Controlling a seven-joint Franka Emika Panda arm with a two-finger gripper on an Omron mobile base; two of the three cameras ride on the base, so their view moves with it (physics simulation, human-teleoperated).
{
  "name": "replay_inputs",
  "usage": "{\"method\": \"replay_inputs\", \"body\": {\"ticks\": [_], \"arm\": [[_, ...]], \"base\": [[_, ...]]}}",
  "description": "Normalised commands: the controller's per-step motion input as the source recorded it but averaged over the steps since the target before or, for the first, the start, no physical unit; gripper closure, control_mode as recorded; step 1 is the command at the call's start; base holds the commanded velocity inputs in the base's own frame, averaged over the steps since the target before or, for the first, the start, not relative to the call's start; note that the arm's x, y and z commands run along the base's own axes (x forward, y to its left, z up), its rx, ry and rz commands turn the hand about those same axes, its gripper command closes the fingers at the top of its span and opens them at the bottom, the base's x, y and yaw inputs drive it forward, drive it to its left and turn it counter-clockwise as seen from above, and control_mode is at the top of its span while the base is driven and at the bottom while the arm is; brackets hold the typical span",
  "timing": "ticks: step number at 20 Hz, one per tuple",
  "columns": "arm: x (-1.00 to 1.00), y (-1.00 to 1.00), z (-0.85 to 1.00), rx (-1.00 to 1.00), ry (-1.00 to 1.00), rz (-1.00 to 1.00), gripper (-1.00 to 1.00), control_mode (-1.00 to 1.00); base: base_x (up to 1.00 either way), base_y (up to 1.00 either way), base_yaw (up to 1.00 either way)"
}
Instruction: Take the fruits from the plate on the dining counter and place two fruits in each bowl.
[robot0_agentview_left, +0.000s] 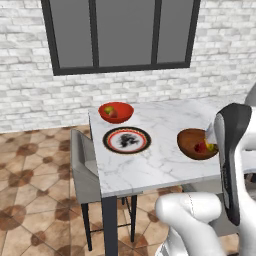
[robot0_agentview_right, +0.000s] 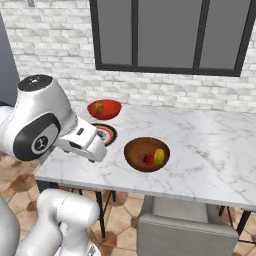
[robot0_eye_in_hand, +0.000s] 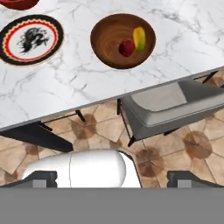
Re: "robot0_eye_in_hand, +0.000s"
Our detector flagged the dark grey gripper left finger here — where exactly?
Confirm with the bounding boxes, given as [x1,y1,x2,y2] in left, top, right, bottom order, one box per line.
[1,171,58,189]

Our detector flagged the brown wooden bowl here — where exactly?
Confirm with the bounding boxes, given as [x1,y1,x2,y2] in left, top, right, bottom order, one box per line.
[89,12,157,71]

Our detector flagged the red round fruit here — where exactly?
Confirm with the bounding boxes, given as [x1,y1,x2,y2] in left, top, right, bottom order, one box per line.
[117,38,137,59]

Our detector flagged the plate with black dragon print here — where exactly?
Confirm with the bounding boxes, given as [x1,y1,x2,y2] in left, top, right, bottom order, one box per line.
[0,13,65,67]

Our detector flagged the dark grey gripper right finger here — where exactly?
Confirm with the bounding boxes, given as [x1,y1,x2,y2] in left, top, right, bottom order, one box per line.
[166,171,224,189]

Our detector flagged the dark red bowl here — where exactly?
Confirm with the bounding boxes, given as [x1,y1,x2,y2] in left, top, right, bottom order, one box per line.
[0,0,40,11]

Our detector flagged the yellow green mango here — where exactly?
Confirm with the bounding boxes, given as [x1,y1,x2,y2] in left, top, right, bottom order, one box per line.
[132,26,147,53]

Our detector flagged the white rounded cylinder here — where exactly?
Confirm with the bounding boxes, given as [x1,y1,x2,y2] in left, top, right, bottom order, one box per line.
[21,149,144,189]

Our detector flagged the grey stool with black legs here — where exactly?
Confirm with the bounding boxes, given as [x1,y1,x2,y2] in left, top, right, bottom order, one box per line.
[115,69,224,148]

